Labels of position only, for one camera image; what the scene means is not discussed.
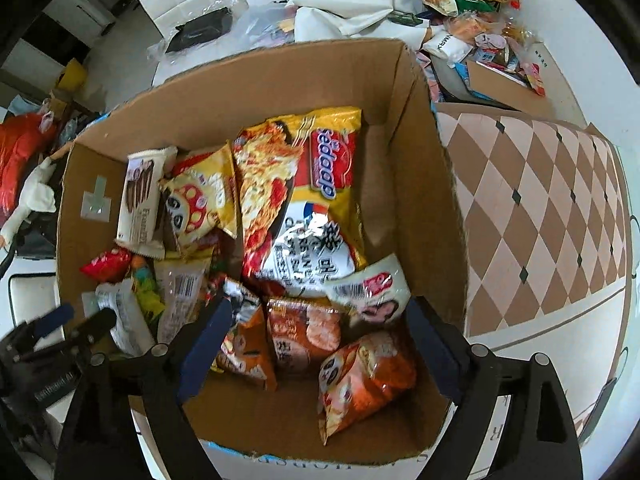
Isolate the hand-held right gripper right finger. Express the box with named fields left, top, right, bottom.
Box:
left=405, top=296, right=583, bottom=480

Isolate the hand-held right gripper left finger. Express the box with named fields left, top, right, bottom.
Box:
left=52, top=297, right=236, bottom=480

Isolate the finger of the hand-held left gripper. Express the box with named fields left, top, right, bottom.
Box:
left=65, top=307, right=117, bottom=348
left=10, top=302, right=77, bottom=346

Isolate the orange panda snack packet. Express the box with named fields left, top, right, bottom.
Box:
left=212, top=277, right=278, bottom=392
left=317, top=330, right=418, bottom=446

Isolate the beige peanut packet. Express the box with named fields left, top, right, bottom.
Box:
left=155, top=255, right=213, bottom=343

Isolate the orange red snack packet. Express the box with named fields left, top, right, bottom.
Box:
left=265, top=297, right=346, bottom=376

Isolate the brown cardboard box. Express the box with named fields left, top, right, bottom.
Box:
left=54, top=37, right=471, bottom=461

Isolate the white crumpled snack packet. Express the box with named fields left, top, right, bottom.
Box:
left=95, top=280, right=156, bottom=356

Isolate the small shiny red packet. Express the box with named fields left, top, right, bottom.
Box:
left=80, top=247, right=133, bottom=283

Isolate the colourful candy packet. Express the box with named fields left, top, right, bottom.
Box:
left=127, top=255, right=166, bottom=321

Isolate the white packet with pink label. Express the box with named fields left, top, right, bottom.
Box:
left=324, top=254, right=412, bottom=328

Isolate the white goose plush toy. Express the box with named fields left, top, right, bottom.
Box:
left=0, top=155, right=66, bottom=251

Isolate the white chocolate wafer packet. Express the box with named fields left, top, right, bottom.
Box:
left=116, top=146, right=178, bottom=256

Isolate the yellow mushroom snack packet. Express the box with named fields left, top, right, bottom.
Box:
left=159, top=142, right=240, bottom=256

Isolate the red plastic bag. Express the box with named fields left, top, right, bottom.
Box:
left=0, top=112, right=56, bottom=216

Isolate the large red yellow noodle packet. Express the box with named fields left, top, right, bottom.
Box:
left=232, top=106, right=368, bottom=298

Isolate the yellow box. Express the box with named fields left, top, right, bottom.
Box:
left=55, top=59, right=88, bottom=92

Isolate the small flat cardboard box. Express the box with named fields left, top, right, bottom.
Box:
left=465, top=57, right=551, bottom=111

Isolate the black item in plastic bag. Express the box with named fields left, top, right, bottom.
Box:
left=165, top=7, right=233, bottom=53

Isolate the pile of assorted snack packets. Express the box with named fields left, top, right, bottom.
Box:
left=420, top=0, right=548, bottom=96

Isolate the white cloth bag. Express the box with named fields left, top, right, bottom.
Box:
left=292, top=0, right=421, bottom=41

